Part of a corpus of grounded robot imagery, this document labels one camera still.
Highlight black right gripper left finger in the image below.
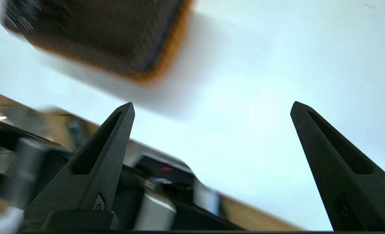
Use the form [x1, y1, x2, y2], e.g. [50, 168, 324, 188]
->
[23, 102, 135, 225]

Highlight black silver robot body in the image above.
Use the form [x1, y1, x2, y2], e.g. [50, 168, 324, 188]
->
[0, 106, 245, 232]

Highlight dark brown wicker basket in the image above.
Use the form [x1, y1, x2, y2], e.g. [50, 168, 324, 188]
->
[0, 0, 184, 74]

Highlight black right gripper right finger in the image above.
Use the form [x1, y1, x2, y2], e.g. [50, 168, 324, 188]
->
[290, 101, 385, 231]

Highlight orange wicker basket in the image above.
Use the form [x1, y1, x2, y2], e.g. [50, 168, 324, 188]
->
[25, 0, 195, 84]

